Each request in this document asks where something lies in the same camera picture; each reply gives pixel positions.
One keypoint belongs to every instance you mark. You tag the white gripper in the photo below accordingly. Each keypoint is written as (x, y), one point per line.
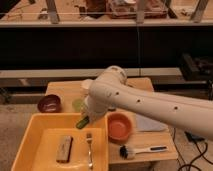
(94, 115)

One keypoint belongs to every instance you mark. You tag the green pepper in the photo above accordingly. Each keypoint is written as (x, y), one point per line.
(82, 123)

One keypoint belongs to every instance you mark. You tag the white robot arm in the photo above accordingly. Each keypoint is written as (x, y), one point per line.
(109, 89)

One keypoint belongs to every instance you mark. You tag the green plastic cup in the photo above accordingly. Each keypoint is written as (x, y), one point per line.
(77, 105)

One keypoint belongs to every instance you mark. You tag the white paper cup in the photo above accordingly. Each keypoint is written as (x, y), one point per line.
(85, 85)

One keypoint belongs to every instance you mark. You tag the silver fork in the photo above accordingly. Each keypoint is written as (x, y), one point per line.
(89, 141)

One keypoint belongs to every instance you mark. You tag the orange bowl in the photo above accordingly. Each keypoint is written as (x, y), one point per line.
(119, 128)

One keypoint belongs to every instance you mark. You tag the brown sponge block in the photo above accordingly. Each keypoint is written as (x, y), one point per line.
(64, 149)

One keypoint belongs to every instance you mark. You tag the dark red bowl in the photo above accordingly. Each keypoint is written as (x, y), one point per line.
(49, 104)

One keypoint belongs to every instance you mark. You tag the white dish brush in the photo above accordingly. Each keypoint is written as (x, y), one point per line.
(128, 152)

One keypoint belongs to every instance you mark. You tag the grey cloth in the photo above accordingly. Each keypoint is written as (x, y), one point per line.
(145, 124)

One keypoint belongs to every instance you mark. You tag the yellow plastic bin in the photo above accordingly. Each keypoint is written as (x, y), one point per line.
(45, 133)

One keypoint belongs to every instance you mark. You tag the black box on shelf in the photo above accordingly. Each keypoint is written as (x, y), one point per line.
(196, 68)

